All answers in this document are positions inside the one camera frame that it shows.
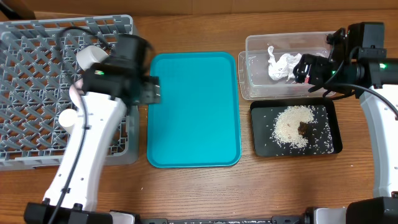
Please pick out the pink bowl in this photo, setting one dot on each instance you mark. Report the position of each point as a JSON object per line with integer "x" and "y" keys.
{"x": 75, "y": 92}

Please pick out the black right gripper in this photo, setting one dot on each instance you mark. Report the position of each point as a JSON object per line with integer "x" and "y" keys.
{"x": 310, "y": 70}

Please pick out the grey bowl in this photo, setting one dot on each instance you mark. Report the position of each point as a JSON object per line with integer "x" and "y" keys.
{"x": 90, "y": 55}

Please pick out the clear plastic waste bin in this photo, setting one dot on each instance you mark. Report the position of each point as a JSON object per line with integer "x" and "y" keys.
{"x": 253, "y": 64}

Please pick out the black waste tray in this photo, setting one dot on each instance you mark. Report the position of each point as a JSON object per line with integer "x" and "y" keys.
{"x": 323, "y": 134}

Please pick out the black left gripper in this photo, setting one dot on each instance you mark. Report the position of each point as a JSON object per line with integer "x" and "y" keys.
{"x": 152, "y": 89}

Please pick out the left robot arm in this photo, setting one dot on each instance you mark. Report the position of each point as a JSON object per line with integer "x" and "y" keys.
{"x": 110, "y": 88}

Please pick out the cream paper cup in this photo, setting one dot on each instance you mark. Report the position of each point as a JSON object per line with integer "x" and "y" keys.
{"x": 67, "y": 119}

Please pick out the white tissue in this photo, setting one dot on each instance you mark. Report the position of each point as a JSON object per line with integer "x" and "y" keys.
{"x": 283, "y": 67}

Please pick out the brown food scrap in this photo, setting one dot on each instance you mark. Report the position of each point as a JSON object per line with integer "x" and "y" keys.
{"x": 303, "y": 128}

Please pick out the teal plastic tray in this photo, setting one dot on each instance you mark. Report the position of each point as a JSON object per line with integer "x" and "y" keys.
{"x": 196, "y": 123}

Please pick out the grey plastic dish rack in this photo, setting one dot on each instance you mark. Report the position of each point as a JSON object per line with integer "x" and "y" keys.
{"x": 38, "y": 64}

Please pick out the white rice pile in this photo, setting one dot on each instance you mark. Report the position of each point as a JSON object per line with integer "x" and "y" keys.
{"x": 287, "y": 123}

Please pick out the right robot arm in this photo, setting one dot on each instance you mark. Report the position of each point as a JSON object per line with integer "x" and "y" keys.
{"x": 358, "y": 66}

